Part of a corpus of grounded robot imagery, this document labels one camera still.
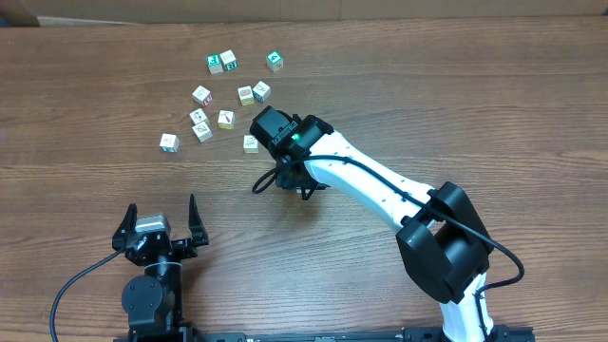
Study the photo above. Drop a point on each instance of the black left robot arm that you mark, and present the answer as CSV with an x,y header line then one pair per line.
x,y
153,301

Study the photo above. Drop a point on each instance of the wooden block blue letter M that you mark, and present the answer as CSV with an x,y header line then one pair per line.
x,y
261,91

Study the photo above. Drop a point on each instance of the wooden block yellow sided small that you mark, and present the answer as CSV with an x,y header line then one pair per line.
x,y
198,116

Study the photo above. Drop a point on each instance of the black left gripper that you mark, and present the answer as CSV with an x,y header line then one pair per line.
x,y
186,247

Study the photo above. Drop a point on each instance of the wooden block green top J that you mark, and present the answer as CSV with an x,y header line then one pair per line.
x,y
214,63

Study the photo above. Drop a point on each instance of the wooden block yellow letter B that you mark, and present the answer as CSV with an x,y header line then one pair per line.
x,y
226,119

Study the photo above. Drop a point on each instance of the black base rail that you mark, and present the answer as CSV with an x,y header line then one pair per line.
x,y
426,334

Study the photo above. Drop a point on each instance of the wooden block yellow oval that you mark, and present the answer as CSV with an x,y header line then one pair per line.
x,y
246,95

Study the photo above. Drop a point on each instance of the wooden block green J side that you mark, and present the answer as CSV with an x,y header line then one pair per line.
x,y
169,143

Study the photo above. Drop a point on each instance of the wooden block yellow letter L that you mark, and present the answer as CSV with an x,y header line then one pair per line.
x,y
250,144

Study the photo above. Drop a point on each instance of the wooden block number 2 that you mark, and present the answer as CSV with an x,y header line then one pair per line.
x,y
202,132

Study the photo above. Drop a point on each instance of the wooden block red letter U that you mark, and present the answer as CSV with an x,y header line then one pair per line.
x,y
202,95

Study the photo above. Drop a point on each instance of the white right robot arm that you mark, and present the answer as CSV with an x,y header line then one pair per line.
x,y
441,239

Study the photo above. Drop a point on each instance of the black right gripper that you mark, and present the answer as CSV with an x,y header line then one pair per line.
x,y
290,182

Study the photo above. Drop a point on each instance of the wooden block teal letter R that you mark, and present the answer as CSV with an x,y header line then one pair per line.
x,y
229,60

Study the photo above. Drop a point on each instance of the wooden block green number 4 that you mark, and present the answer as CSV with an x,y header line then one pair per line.
x,y
275,61

